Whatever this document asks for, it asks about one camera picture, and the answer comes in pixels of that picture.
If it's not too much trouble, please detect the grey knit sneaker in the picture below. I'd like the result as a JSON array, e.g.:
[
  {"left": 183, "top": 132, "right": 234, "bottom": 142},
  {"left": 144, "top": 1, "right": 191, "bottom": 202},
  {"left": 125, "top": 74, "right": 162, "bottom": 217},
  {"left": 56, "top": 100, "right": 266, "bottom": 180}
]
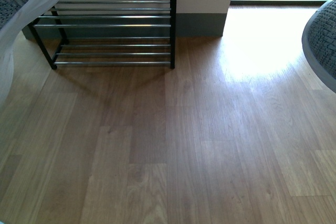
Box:
[
  {"left": 301, "top": 0, "right": 335, "bottom": 91},
  {"left": 1, "top": 0, "right": 59, "bottom": 104}
]

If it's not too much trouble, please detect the black metal shoe rack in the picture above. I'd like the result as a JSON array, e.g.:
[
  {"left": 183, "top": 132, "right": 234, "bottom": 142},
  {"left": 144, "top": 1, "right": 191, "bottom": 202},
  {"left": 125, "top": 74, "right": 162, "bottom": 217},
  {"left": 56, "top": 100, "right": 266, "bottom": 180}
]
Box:
[{"left": 28, "top": 0, "right": 176, "bottom": 69}]

